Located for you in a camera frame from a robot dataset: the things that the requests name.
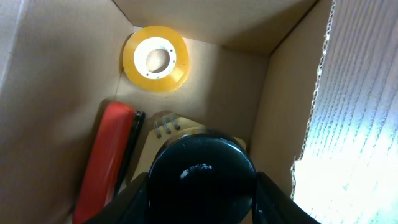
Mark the yellow spiral notepad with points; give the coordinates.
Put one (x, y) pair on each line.
(165, 128)

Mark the yellow tape roll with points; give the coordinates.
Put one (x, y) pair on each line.
(141, 44)

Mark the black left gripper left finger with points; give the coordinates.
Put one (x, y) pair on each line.
(129, 207)

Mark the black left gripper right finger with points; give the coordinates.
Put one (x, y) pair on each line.
(272, 206)

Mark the red black stapler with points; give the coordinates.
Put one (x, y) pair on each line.
(109, 159)

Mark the black pencil sharpener with pencil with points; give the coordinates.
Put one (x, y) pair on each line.
(200, 176)

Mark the brown cardboard box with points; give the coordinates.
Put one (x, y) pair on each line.
(310, 86)

